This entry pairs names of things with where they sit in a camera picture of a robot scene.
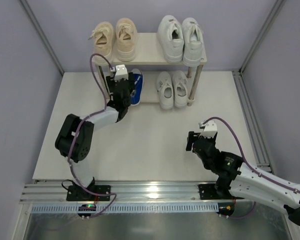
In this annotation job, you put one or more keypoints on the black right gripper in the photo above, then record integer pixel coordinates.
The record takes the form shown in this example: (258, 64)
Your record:
(193, 139)

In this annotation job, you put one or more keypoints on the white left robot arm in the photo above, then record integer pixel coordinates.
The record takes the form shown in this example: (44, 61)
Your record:
(75, 137)

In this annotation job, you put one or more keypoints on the aluminium frame post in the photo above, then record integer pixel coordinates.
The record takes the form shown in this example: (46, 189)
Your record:
(41, 34)
(261, 35)

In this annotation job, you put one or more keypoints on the blue canvas sneaker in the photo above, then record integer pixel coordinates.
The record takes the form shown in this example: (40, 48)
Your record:
(138, 82)

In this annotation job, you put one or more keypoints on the large white sneaker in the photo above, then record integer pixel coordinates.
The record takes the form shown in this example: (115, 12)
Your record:
(193, 42)
(170, 37)

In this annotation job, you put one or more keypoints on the right aluminium frame post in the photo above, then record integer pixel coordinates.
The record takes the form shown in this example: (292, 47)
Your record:
(261, 35)

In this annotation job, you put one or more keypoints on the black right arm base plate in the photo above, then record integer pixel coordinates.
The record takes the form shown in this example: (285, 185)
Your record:
(207, 191)

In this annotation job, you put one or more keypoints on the beige canvas sneaker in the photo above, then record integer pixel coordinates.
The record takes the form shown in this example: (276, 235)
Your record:
(103, 37)
(126, 38)

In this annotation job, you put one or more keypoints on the left aluminium frame post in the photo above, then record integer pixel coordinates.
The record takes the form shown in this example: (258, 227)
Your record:
(41, 34)

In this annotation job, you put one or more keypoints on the small white fashion sneaker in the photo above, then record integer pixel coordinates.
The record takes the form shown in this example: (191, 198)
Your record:
(165, 90)
(179, 82)

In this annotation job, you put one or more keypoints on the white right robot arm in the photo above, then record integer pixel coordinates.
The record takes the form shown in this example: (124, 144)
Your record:
(236, 179)

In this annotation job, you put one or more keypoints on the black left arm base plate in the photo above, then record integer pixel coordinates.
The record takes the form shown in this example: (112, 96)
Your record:
(76, 194)

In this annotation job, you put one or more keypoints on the beige wooden shoe shelf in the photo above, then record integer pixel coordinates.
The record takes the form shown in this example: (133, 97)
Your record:
(150, 60)

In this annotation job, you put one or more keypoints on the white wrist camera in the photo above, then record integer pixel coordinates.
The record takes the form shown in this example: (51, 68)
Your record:
(119, 72)
(209, 129)

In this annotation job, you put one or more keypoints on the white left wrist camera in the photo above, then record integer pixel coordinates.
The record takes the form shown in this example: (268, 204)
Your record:
(119, 72)

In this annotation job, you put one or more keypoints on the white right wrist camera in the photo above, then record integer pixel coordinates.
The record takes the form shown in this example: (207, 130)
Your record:
(209, 129)

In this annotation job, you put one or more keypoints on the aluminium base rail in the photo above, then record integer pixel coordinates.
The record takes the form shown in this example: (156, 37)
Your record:
(55, 191)

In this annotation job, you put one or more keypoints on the slotted grey cable duct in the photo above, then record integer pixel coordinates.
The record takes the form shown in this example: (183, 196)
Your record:
(136, 208)

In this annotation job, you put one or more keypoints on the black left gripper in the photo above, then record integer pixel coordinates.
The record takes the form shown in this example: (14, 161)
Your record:
(122, 84)

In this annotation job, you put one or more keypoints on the right side aluminium rail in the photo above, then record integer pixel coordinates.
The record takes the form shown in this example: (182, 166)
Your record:
(258, 144)

